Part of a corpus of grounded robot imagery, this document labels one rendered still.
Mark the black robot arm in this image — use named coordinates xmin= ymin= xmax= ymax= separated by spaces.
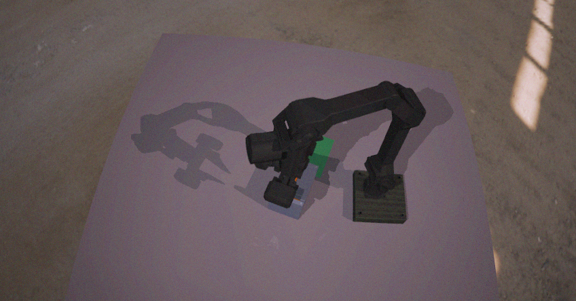
xmin=246 ymin=81 xmax=426 ymax=198

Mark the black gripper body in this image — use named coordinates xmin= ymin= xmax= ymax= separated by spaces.
xmin=264 ymin=142 xmax=317 ymax=208

